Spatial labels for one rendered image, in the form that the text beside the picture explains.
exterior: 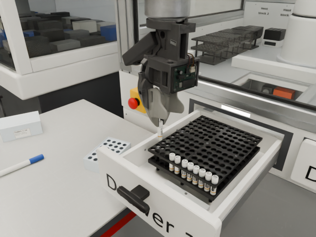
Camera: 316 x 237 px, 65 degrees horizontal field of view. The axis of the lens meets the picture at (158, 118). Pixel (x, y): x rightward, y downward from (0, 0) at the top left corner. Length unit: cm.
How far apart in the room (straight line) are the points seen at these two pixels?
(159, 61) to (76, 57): 84
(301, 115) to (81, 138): 66
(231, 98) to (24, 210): 58
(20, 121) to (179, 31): 71
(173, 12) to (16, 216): 56
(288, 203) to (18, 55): 104
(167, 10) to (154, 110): 18
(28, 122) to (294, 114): 80
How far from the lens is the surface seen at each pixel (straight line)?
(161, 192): 44
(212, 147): 59
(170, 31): 42
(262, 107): 66
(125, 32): 89
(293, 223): 80
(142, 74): 46
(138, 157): 61
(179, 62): 42
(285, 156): 69
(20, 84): 115
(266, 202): 79
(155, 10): 42
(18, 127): 96
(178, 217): 44
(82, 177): 74
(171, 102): 51
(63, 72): 122
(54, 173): 78
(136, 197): 45
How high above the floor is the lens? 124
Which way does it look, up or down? 29 degrees down
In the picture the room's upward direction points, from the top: straight up
